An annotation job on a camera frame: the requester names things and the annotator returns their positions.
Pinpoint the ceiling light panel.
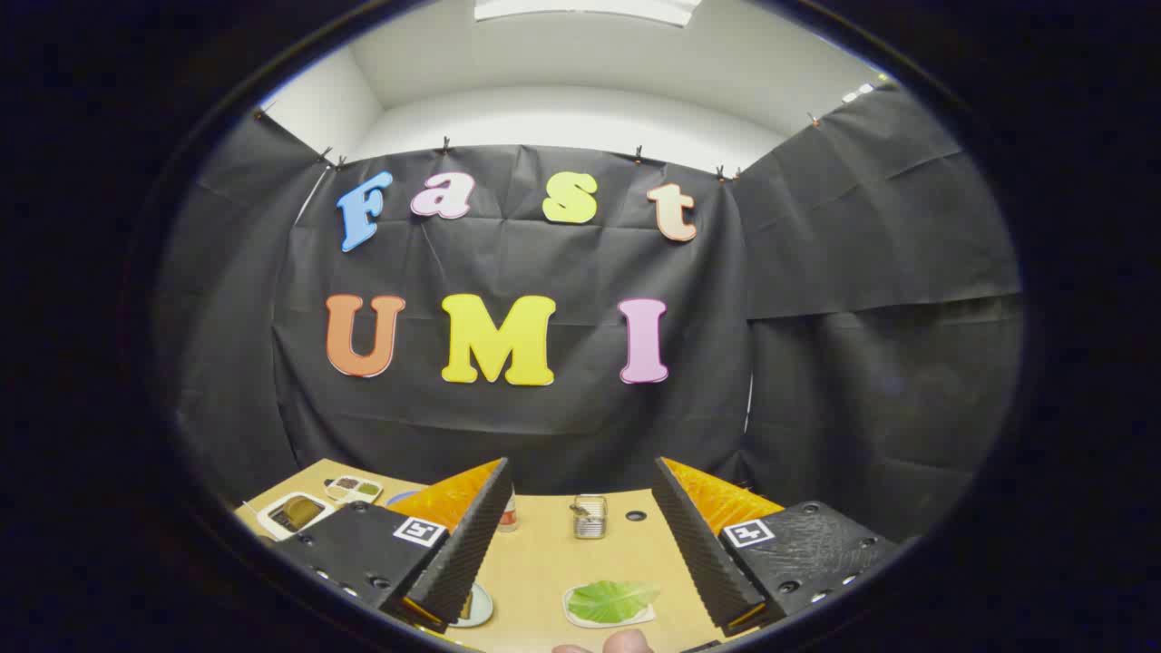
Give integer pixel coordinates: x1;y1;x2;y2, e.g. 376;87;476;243
473;0;705;27

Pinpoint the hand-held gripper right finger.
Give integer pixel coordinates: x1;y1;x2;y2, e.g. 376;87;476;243
651;456;901;638

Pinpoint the white divided seasoning tray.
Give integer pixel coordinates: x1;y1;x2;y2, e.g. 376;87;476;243
325;475;385;505

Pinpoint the white toaster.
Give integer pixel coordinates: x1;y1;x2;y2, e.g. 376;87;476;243
258;492;338;541

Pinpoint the metal mesh utensil holder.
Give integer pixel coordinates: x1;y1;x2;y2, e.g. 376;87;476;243
571;494;609;541

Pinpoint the green lettuce leaf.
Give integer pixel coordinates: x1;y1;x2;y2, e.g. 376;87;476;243
568;580;660;625

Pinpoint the black backdrop cloth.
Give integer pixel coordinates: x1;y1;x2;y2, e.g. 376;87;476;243
159;82;1026;545

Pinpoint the pale green round plate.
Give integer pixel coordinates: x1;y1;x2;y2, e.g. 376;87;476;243
451;581;494;629

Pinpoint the brown toast slice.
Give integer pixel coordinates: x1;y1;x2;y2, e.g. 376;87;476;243
272;501;325;532

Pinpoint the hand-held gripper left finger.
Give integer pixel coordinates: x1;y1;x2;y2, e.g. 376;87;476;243
270;457;513;634

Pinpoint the small white square plate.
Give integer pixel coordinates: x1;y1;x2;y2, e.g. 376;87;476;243
561;582;659;629

